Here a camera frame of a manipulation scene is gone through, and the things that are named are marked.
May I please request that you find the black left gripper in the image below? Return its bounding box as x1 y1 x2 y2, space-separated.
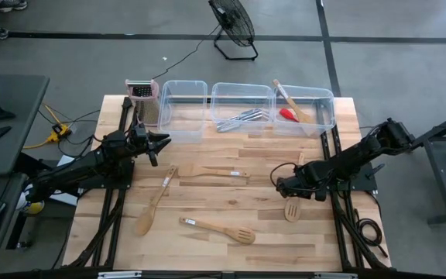
129 129 173 167

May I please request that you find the wooden angled turner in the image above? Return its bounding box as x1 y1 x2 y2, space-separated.
177 162 252 179

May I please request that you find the slotted wooden spatula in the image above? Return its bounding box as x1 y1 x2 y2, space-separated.
283 152 306 223

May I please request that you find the red silicone spatula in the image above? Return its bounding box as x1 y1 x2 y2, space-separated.
278 107 300 124

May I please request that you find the solid wooden spoon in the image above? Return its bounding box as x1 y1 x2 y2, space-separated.
133 164 179 238

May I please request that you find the slotted wooden spoon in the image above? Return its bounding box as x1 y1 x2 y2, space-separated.
178 216 257 246

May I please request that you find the clear plastic bin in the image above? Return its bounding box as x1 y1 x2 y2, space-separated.
210 81 276 135
156 79 209 144
271 84 337 137

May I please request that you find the white paper sheet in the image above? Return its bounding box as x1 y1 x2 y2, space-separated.
47 153 85 207

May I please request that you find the yellow power strip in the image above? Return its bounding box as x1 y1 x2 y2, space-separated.
48 122 73 143

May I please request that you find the black metal table stand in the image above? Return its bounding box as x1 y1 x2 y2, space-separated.
412 105 446 226

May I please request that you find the black floor fan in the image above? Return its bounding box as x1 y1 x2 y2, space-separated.
208 0 259 62

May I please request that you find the yellow and white ball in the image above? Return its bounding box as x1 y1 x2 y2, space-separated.
15 183 46 216

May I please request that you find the small black cloth piece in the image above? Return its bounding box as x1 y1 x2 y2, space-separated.
0 104 16 121

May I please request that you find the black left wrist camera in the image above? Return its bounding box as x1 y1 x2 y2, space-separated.
136 122 149 145

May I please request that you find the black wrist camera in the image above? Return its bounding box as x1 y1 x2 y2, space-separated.
275 176 300 199
136 122 149 145

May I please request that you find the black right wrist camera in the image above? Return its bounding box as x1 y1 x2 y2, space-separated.
275 176 300 199

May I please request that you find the metal box grater pink handle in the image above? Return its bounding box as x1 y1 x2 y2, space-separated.
125 78 161 126

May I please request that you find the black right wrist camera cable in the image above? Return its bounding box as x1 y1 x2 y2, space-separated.
269 161 298 188

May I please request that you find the coiled black cable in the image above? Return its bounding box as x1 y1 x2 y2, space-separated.
353 208 389 259

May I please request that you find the black fan power cable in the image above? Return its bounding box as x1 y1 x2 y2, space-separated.
151 23 222 81

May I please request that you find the silver metal bracket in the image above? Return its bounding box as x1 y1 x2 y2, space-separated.
97 270 143 279
313 272 359 279

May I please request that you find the yellow extension cable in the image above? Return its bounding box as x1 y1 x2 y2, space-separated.
22 102 73 150

